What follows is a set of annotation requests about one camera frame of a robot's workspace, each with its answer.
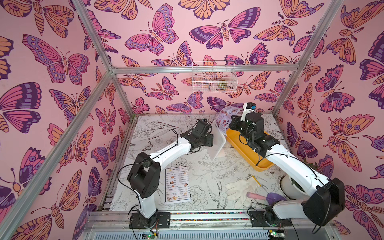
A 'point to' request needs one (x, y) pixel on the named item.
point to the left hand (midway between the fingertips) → (211, 138)
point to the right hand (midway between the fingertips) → (233, 114)
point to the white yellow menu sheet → (177, 187)
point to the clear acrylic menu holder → (217, 150)
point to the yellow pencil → (257, 181)
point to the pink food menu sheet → (224, 117)
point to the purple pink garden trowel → (271, 198)
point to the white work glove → (237, 191)
